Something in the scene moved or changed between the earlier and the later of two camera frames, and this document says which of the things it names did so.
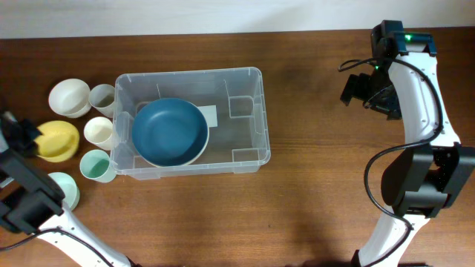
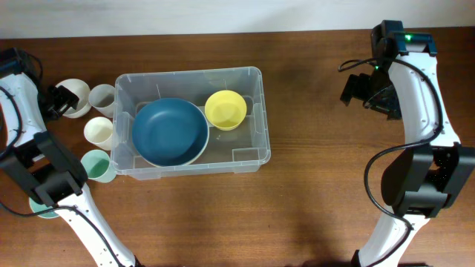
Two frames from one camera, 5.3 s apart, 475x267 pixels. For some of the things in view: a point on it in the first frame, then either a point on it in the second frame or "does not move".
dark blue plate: x=170 y=132 does not move
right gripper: x=354 y=87 does not move
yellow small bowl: x=59 y=142 -> x=225 y=110
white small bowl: x=70 y=97 does not move
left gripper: x=31 y=150 -> x=70 y=100
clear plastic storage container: x=180 y=122 does not move
